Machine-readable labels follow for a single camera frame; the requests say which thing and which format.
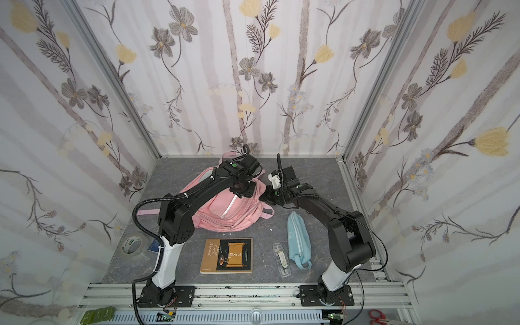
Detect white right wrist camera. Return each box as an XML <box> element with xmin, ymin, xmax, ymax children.
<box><xmin>268</xmin><ymin>171</ymin><xmax>283</xmax><ymax>190</ymax></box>

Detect clear tape roll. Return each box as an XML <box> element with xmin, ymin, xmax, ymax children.
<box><xmin>117</xmin><ymin>232</ymin><xmax>150</xmax><ymax>260</ymax></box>

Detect brown black hardcover book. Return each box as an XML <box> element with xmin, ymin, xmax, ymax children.
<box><xmin>200</xmin><ymin>238</ymin><xmax>253</xmax><ymax>274</ymax></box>

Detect clear plastic stapler box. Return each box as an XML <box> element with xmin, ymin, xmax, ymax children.
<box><xmin>273</xmin><ymin>243</ymin><xmax>292</xmax><ymax>278</ymax></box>

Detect green terminal block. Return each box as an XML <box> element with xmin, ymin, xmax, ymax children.
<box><xmin>80</xmin><ymin>306</ymin><xmax>116</xmax><ymax>325</ymax></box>

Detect red handled scissors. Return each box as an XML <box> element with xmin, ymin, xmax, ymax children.
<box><xmin>369</xmin><ymin>310</ymin><xmax>387</xmax><ymax>325</ymax></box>

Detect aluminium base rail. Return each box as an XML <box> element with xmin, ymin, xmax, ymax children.
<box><xmin>76</xmin><ymin>282</ymin><xmax>415</xmax><ymax>325</ymax></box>

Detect light blue pencil case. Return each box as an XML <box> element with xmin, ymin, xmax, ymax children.
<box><xmin>287</xmin><ymin>211</ymin><xmax>312</xmax><ymax>269</ymax></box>

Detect pink school backpack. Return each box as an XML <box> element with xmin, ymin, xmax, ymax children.
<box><xmin>137</xmin><ymin>151</ymin><xmax>276</xmax><ymax>233</ymax></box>

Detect blue paperback book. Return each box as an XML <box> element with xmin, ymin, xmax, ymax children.
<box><xmin>148</xmin><ymin>240</ymin><xmax>160</xmax><ymax>253</ymax></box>

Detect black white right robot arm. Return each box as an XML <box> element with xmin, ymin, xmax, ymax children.
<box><xmin>260</xmin><ymin>167</ymin><xmax>376</xmax><ymax>305</ymax></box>

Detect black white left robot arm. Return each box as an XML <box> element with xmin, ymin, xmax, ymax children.
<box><xmin>132</xmin><ymin>154</ymin><xmax>261</xmax><ymax>310</ymax></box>

